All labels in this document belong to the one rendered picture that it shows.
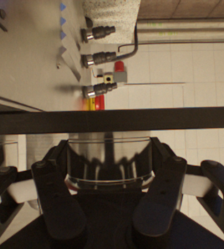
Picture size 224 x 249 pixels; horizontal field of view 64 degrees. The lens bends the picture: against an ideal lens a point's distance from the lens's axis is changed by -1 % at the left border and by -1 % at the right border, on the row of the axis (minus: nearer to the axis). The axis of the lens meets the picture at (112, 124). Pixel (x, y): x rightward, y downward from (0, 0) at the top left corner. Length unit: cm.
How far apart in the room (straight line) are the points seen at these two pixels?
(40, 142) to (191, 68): 172
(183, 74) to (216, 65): 32
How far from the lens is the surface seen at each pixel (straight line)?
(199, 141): 182
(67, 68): 22
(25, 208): 48
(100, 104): 44
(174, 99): 175
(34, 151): 29
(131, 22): 54
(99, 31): 38
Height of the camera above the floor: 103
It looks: 2 degrees down
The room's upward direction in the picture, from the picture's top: 178 degrees clockwise
